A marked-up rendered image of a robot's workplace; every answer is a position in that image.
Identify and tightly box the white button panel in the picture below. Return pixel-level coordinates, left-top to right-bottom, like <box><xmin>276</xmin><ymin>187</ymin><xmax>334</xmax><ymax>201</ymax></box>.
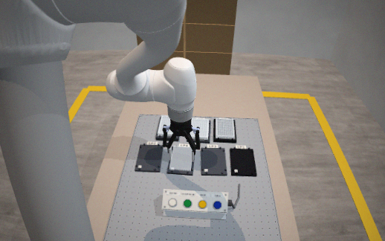
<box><xmin>162</xmin><ymin>184</ymin><xmax>240</xmax><ymax>220</ymax></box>

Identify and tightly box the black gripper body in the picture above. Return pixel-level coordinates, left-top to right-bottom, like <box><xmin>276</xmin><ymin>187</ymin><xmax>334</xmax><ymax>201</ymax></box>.
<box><xmin>169</xmin><ymin>118</ymin><xmax>193</xmax><ymax>137</ymax></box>

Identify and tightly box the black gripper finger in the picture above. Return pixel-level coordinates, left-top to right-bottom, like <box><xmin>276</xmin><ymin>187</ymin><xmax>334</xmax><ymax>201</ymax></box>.
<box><xmin>182</xmin><ymin>127</ymin><xmax>201</xmax><ymax>162</ymax></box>
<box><xmin>162</xmin><ymin>124</ymin><xmax>179</xmax><ymax>160</ymax></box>

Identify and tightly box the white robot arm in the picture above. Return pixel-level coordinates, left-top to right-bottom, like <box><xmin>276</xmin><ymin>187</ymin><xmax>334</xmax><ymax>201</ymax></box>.
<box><xmin>0</xmin><ymin>0</ymin><xmax>196</xmax><ymax>241</ymax></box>

